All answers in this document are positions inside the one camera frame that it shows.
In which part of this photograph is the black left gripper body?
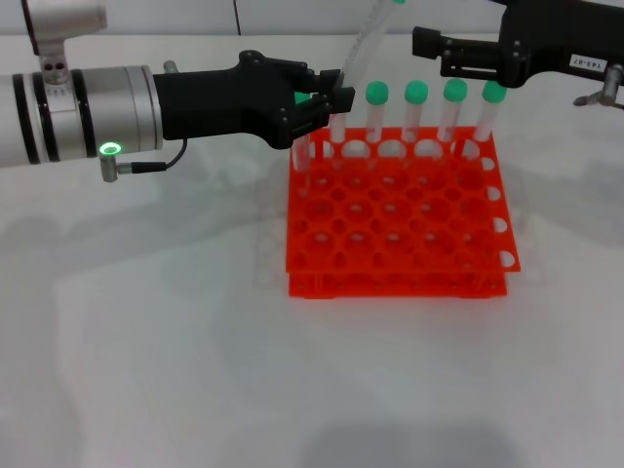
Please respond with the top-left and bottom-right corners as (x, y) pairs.
(152, 48), (304, 151)

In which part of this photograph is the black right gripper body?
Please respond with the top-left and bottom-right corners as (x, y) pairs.
(499, 0), (624, 90)

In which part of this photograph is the orange test tube rack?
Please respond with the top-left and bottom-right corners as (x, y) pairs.
(284, 126), (522, 299)

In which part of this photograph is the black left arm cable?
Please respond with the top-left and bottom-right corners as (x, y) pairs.
(98, 137), (190, 183)

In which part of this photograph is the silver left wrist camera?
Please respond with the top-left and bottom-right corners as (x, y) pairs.
(19, 0), (109, 74)

